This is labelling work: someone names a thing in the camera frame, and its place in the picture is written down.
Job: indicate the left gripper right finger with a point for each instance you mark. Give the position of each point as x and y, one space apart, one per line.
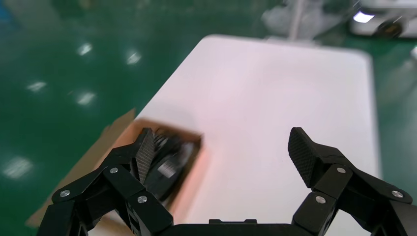
329 172

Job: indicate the open brown cardboard box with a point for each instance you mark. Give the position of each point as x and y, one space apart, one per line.
114 136

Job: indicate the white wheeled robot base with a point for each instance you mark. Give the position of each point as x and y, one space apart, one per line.
384 22

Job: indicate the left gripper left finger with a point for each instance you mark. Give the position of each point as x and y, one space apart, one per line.
114 182

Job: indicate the white metal stand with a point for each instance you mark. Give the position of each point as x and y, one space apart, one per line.
298 19

